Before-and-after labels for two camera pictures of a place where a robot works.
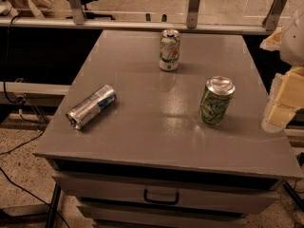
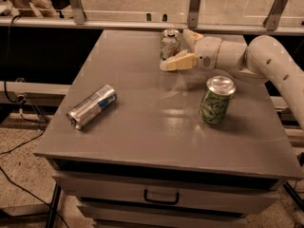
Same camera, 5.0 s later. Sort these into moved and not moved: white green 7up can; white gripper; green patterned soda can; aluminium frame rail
Moved: white gripper
Not moved: green patterned soda can; aluminium frame rail; white green 7up can
